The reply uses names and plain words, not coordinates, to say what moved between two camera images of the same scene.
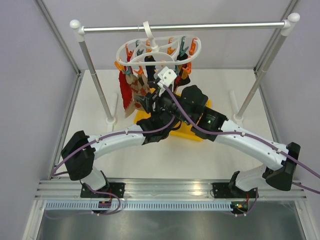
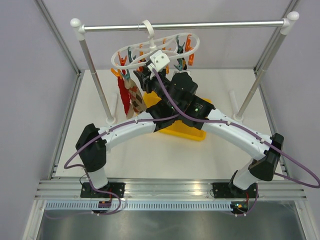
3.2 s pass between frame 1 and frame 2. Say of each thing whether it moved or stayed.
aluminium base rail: stayed
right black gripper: moved
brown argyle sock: moved
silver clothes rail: stayed
